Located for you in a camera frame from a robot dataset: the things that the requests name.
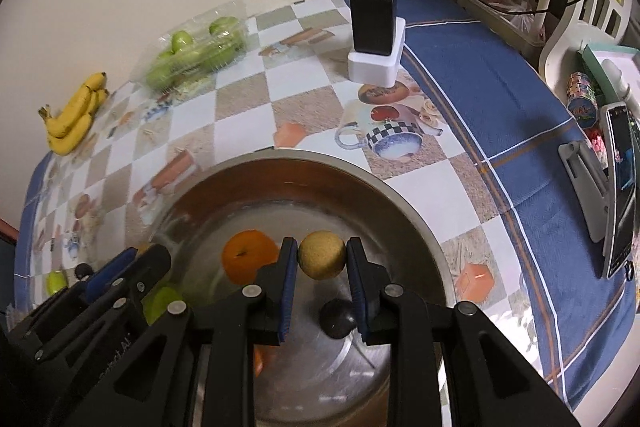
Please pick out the tan longan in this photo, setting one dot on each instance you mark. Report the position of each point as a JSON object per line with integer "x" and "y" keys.
{"x": 321, "y": 254}

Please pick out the checkered printed tablecloth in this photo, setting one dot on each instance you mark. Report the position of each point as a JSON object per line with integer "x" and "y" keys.
{"x": 300, "y": 107}

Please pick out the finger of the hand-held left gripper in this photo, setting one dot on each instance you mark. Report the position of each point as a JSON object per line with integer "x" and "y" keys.
{"x": 152, "y": 264}
{"x": 110, "y": 269}

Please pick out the clear plastic bag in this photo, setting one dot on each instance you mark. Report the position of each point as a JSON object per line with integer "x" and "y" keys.
{"x": 520, "y": 22}

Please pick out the round metal plate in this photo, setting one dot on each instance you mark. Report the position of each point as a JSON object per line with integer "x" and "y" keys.
{"x": 310, "y": 207}

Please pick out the colourful patterned tin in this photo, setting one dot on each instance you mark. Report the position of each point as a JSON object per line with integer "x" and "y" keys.
{"x": 582, "y": 102}

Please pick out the clear plastic clamshell box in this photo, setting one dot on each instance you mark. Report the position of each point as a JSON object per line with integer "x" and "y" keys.
{"x": 230, "y": 7}

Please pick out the green jujube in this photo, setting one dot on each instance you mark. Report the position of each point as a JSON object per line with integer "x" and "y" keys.
{"x": 56, "y": 283}
{"x": 162, "y": 304}

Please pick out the white plastic base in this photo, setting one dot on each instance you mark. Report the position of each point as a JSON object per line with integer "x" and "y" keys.
{"x": 372, "y": 69}

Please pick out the pink small item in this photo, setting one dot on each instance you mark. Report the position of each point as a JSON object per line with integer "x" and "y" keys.
{"x": 595, "y": 139}

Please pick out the orange tangerine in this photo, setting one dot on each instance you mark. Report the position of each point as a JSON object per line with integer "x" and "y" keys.
{"x": 261, "y": 362}
{"x": 245, "y": 257}

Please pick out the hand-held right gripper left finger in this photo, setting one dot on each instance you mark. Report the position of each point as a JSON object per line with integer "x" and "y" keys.
{"x": 287, "y": 287}

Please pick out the blue tablecloth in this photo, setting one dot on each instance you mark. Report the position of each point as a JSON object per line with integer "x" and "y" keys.
{"x": 500, "y": 107}

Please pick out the green box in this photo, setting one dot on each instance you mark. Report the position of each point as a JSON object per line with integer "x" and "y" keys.
{"x": 595, "y": 64}

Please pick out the dark plum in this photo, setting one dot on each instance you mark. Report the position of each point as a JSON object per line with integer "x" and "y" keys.
{"x": 337, "y": 317}
{"x": 83, "y": 270}

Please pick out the black box device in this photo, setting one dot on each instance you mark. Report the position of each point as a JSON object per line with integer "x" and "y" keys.
{"x": 372, "y": 22}

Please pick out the grey phone stand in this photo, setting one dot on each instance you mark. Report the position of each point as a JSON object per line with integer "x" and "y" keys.
{"x": 582, "y": 177}

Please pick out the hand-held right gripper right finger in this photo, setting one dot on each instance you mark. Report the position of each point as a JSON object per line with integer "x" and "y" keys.
{"x": 357, "y": 292}

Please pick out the white plastic tube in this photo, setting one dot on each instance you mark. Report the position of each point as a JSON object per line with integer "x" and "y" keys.
{"x": 617, "y": 77}

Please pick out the smartphone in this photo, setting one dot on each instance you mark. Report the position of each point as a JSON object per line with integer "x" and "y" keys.
{"x": 622, "y": 187}

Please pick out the pile of green jujubes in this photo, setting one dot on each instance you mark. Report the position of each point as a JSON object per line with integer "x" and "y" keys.
{"x": 182, "y": 41}

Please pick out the yellow banana bunch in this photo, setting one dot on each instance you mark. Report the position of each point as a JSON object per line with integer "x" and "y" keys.
{"x": 75, "y": 127}

